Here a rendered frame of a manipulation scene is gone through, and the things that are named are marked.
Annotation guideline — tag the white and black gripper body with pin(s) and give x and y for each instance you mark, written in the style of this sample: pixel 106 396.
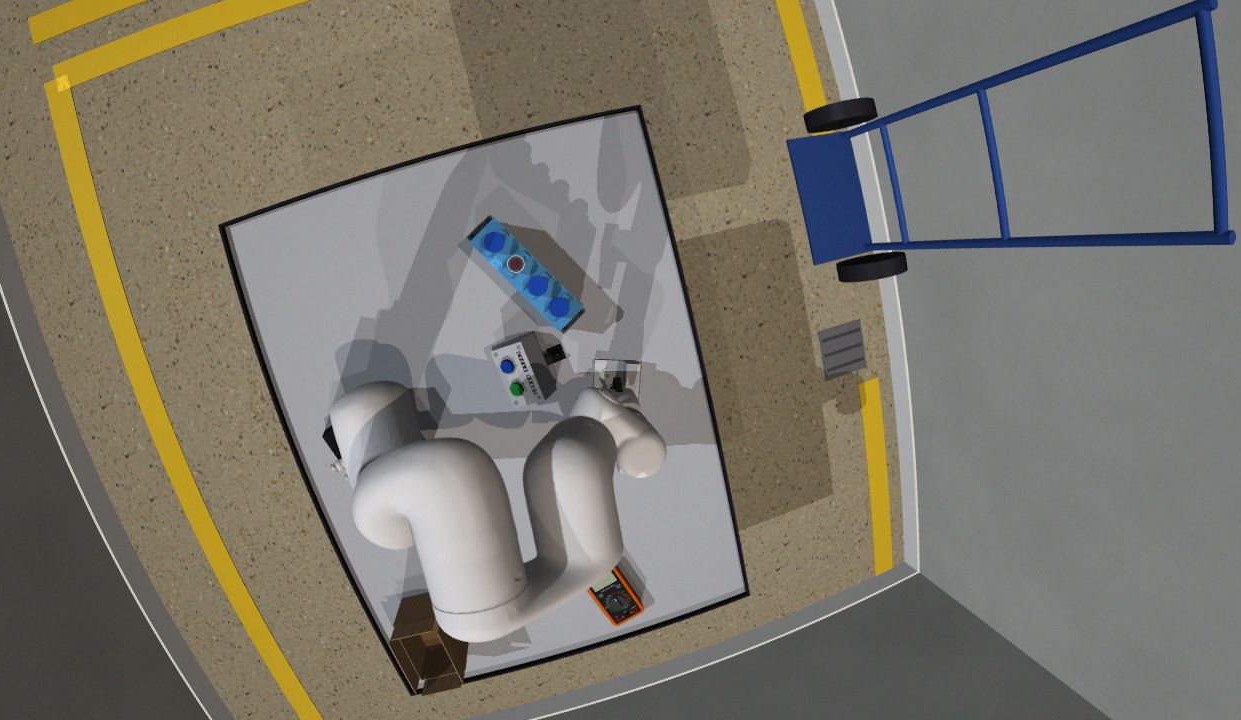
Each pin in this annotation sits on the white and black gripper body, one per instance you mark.
pixel 627 398

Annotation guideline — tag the orange digital multimeter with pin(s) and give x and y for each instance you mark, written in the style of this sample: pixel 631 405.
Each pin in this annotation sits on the orange digital multimeter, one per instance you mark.
pixel 616 597

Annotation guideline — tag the black table edge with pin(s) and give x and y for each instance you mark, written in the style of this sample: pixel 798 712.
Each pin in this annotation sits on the black table edge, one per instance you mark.
pixel 300 464

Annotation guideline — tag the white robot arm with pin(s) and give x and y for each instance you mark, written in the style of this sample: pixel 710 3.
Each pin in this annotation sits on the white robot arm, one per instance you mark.
pixel 448 495

